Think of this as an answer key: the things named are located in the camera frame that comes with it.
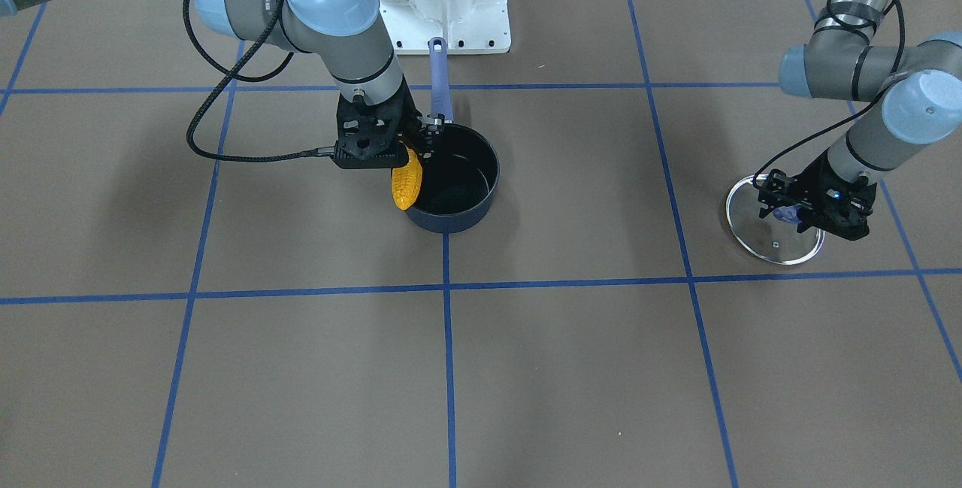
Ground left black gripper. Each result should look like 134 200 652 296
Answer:
756 152 877 241

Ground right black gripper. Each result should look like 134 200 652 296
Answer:
332 81 446 169

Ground yellow corn cob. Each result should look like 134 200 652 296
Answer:
391 148 424 211

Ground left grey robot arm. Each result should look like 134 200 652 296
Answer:
752 0 961 241

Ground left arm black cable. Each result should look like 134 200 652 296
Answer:
752 0 912 192

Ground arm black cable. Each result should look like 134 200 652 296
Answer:
183 0 339 164
752 0 912 192

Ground dark blue saucepan purple handle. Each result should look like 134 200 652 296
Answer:
405 37 501 234

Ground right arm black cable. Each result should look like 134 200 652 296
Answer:
183 0 339 164

